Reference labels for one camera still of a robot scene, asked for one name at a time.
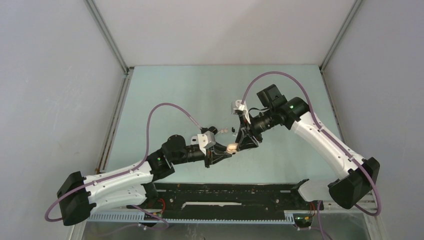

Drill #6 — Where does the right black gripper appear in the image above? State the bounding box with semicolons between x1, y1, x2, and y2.
235;108;277;152

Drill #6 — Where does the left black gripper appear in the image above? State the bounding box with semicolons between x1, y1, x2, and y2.
171;141;232;169

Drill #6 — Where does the beige earbud charging case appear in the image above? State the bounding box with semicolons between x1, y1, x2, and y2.
226;143;239;155

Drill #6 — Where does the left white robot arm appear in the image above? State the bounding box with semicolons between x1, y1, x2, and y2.
57;132;238;226

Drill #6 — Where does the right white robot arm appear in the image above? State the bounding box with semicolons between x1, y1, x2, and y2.
227;84;381;209

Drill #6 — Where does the black earbud charging case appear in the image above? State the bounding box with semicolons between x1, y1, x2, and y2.
208;126;218;135

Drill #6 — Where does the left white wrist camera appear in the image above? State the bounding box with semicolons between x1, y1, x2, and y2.
197;131;216;150

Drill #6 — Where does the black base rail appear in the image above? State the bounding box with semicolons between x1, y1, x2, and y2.
139;182;324;222

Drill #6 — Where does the white slotted cable duct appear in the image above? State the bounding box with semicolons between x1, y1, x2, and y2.
87;211;296;225

